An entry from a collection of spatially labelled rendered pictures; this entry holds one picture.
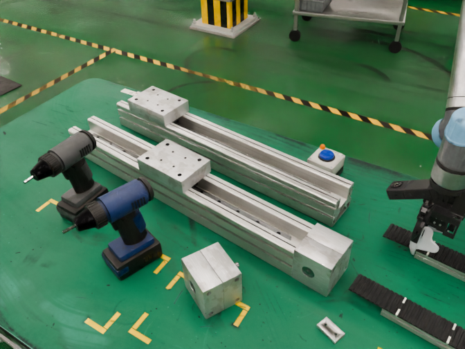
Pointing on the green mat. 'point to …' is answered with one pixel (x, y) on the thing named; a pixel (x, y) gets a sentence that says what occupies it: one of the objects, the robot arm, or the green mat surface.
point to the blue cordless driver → (133, 238)
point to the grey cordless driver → (70, 172)
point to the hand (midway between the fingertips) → (415, 241)
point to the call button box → (335, 165)
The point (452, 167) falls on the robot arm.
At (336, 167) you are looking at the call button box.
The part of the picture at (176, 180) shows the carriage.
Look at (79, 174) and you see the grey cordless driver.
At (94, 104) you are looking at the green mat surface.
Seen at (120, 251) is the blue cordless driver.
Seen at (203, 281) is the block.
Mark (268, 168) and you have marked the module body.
